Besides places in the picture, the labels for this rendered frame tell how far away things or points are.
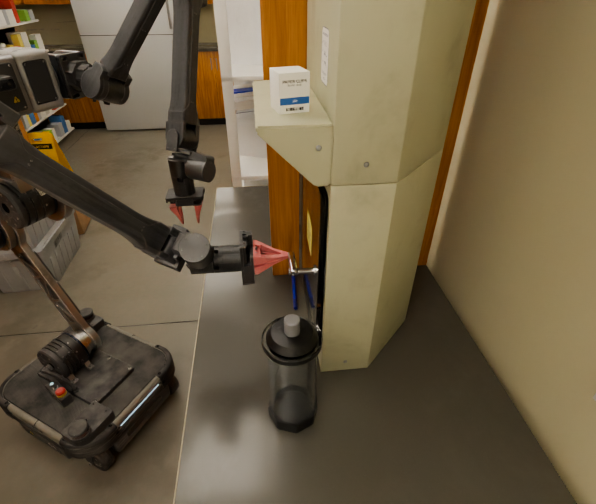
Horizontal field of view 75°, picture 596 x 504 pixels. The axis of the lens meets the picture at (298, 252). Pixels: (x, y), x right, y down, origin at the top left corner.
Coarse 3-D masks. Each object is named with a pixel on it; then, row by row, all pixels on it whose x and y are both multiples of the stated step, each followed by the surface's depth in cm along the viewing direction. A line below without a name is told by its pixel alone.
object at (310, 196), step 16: (304, 192) 89; (320, 192) 65; (304, 208) 91; (320, 208) 65; (304, 224) 93; (320, 224) 67; (304, 240) 96; (320, 240) 69; (304, 256) 98; (320, 256) 71; (320, 272) 73; (304, 288) 103; (320, 288) 76; (320, 304) 78
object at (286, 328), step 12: (276, 324) 69; (288, 324) 65; (300, 324) 69; (276, 336) 67; (288, 336) 67; (300, 336) 67; (312, 336) 67; (276, 348) 65; (288, 348) 65; (300, 348) 65; (312, 348) 66
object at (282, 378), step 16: (320, 336) 68; (272, 352) 66; (272, 368) 69; (288, 368) 66; (304, 368) 67; (272, 384) 72; (288, 384) 69; (304, 384) 70; (272, 400) 75; (288, 400) 72; (304, 400) 73; (288, 416) 75; (304, 416) 76
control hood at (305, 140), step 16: (256, 80) 81; (256, 96) 70; (256, 112) 62; (272, 112) 62; (304, 112) 62; (320, 112) 62; (256, 128) 56; (272, 128) 56; (288, 128) 56; (304, 128) 56; (320, 128) 57; (272, 144) 57; (288, 144) 58; (304, 144) 58; (320, 144) 58; (288, 160) 59; (304, 160) 59; (320, 160) 60; (304, 176) 61; (320, 176) 61
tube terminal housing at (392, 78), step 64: (320, 0) 61; (384, 0) 48; (448, 0) 54; (320, 64) 65; (384, 64) 53; (448, 64) 62; (384, 128) 58; (384, 192) 64; (384, 256) 72; (384, 320) 87
